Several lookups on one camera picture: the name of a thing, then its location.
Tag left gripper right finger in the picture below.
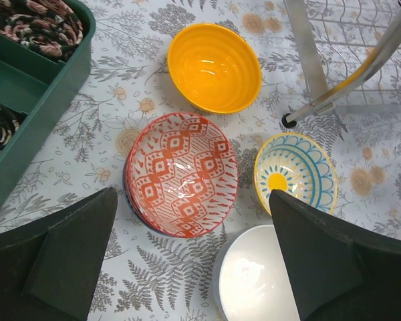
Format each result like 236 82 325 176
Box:
269 190 401 320

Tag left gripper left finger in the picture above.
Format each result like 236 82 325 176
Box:
0 188 118 320

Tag white ribbed bowl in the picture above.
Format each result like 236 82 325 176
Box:
213 224 300 321

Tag cream bowl with teal stripes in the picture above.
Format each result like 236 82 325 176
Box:
253 132 338 214

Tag red and white floral bowl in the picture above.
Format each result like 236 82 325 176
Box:
122 160 161 231

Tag blue zigzag red-inside bowl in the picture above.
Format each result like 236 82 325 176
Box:
126 112 238 238

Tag yellow bowl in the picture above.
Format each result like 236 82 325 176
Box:
167 23 262 114

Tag steel two-tier dish rack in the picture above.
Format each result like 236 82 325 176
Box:
283 1 401 128

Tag floral table mat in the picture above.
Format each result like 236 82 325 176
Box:
0 1 401 320

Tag green compartment tray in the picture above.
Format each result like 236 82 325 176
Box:
0 1 96 208

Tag dark floral hair ties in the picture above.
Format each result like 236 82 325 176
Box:
0 0 84 63

